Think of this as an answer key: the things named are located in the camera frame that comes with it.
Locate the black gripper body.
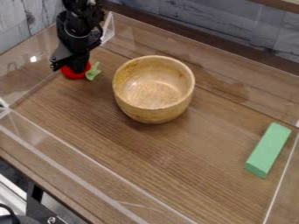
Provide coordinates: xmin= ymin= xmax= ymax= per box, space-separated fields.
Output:
xmin=51 ymin=29 xmax=103 ymax=71

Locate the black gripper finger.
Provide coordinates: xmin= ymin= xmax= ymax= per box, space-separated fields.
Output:
xmin=69 ymin=51 xmax=89 ymax=74

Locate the red plush fruit green leaf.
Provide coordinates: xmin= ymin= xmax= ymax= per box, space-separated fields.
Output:
xmin=60 ymin=62 xmax=101 ymax=81

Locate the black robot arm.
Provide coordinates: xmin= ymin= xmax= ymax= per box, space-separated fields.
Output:
xmin=49 ymin=0 xmax=105 ymax=77

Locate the wooden bowl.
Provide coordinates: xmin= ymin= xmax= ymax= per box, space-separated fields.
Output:
xmin=112 ymin=55 xmax=195 ymax=123

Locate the green rectangular block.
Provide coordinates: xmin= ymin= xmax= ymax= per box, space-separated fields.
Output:
xmin=244 ymin=122 xmax=292 ymax=179

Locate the clear acrylic corner bracket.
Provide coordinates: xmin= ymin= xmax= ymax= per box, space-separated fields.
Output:
xmin=101 ymin=12 xmax=115 ymax=44

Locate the black table leg bracket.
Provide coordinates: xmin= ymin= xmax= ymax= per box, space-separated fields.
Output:
xmin=24 ymin=180 xmax=80 ymax=224

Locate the black cable bottom left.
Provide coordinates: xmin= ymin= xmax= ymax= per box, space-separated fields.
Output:
xmin=0 ymin=203 xmax=19 ymax=224

